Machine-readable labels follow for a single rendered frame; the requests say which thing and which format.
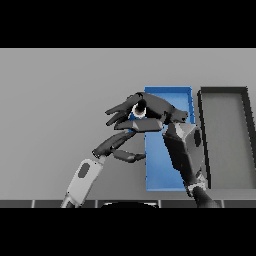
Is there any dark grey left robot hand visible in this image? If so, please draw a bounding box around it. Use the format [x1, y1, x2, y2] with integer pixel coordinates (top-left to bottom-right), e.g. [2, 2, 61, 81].
[92, 129, 148, 164]

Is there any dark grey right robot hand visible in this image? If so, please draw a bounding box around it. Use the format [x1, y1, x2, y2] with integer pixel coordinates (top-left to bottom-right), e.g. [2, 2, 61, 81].
[104, 91, 190, 133]

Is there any blue bin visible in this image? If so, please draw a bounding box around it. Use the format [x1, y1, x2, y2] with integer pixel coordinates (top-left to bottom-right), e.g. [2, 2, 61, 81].
[143, 85, 196, 192]

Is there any dark grey bin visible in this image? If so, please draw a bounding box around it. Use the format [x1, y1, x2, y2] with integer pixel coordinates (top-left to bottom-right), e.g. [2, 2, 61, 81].
[196, 86, 256, 191]

